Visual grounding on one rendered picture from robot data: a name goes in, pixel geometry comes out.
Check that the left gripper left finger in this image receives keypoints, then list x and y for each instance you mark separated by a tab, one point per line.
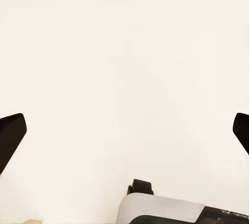
12	130

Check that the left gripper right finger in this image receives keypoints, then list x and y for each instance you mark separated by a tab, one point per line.
241	129

